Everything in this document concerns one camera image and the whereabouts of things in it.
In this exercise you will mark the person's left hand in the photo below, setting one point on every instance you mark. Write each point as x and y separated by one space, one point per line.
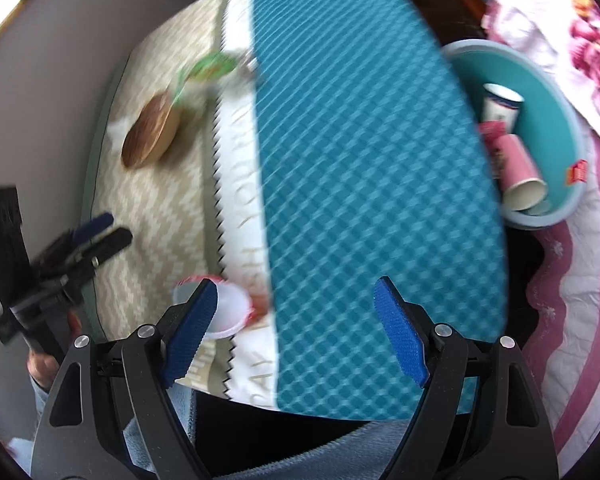
42 370

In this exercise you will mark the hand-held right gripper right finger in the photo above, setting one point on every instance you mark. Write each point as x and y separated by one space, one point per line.
400 330

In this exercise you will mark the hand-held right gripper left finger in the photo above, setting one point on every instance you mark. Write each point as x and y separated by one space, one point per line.
192 330

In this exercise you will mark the teal round bin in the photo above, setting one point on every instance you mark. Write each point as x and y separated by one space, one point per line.
545 125

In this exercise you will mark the floral bedsheet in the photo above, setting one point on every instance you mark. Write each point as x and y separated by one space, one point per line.
595 60

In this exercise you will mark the pink quilt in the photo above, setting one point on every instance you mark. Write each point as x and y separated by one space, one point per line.
570 310

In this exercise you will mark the teal patterned tablecloth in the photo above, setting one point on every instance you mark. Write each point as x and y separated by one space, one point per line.
355 160

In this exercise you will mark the person's left forearm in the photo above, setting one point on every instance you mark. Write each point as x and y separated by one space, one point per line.
37 392

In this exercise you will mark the green label packet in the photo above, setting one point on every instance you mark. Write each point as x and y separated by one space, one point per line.
210 65

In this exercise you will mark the small white cup red band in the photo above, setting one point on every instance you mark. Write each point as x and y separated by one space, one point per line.
230 310

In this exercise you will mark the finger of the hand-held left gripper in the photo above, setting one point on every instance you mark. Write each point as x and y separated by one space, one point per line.
110 245
92 225

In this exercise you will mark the white and blue paper cup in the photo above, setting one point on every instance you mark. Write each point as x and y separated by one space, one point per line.
500 105

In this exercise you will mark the light blue fleece garment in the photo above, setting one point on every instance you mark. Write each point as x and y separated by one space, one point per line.
305 455

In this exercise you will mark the pink paper cup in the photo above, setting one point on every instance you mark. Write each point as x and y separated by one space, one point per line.
517 165

